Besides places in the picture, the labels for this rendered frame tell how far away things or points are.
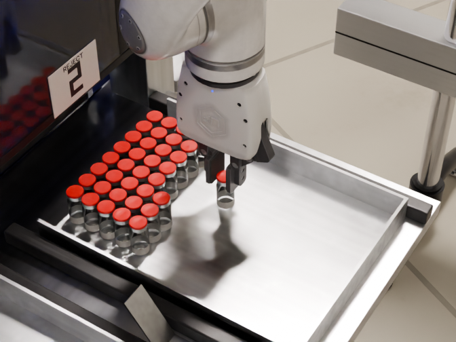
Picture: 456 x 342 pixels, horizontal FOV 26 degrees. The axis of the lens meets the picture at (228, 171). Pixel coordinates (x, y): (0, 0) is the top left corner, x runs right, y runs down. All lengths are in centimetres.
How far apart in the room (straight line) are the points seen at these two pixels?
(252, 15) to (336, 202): 31
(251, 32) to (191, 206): 28
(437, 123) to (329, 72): 71
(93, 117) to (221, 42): 38
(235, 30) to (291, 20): 204
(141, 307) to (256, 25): 31
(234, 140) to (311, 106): 164
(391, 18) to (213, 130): 106
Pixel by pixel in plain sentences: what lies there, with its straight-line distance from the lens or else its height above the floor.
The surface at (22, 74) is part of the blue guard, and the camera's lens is 108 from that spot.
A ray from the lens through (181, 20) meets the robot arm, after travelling 88.
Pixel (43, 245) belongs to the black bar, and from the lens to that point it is 114.
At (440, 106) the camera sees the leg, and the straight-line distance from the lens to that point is 214.
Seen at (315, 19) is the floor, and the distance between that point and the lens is 302.
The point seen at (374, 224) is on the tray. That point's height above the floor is 88.
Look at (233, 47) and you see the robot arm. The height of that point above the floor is 114.
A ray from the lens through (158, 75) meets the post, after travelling 132.
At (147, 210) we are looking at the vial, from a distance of 112.
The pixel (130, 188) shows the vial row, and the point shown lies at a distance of 115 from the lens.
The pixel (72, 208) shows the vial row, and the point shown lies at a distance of 116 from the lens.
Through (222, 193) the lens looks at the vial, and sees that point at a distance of 116.
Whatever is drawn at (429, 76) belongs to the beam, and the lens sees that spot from 209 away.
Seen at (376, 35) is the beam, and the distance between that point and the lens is 209.
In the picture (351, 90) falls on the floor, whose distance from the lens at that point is 276.
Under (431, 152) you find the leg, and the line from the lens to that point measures 223.
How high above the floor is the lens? 173
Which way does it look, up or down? 44 degrees down
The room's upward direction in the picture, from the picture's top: straight up
